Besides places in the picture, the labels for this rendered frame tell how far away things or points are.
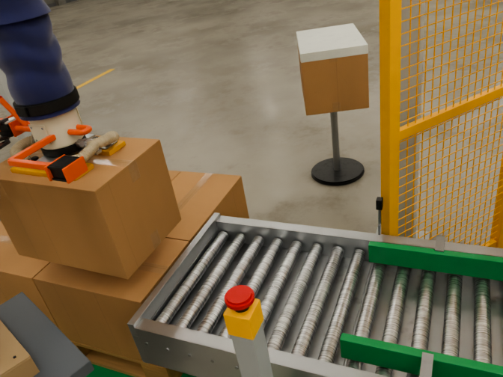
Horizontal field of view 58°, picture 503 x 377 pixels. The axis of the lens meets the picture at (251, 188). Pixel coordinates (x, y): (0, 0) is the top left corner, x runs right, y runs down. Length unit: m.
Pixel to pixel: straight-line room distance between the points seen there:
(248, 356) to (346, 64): 2.09
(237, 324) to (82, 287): 1.12
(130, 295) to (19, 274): 0.62
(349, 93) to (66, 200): 1.88
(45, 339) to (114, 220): 0.44
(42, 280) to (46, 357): 0.74
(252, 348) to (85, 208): 0.84
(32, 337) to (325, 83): 2.12
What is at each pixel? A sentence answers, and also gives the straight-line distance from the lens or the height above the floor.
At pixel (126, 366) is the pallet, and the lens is 2.42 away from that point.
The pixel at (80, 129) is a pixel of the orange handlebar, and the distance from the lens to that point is 1.82.
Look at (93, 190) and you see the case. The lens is 1.62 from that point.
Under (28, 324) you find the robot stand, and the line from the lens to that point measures 1.71.
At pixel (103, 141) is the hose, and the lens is 1.78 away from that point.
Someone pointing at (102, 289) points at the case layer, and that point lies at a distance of 2.03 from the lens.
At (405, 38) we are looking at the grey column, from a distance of 2.17.
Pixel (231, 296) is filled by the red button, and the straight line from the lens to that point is 1.06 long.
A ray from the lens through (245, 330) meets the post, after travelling 1.09.
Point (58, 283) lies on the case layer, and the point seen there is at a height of 0.54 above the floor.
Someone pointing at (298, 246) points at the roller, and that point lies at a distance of 1.96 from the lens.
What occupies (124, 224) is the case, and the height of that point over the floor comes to 0.87.
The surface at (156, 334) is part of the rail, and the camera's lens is 1.68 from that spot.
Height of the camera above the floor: 1.77
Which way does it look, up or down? 31 degrees down
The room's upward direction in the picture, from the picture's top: 10 degrees counter-clockwise
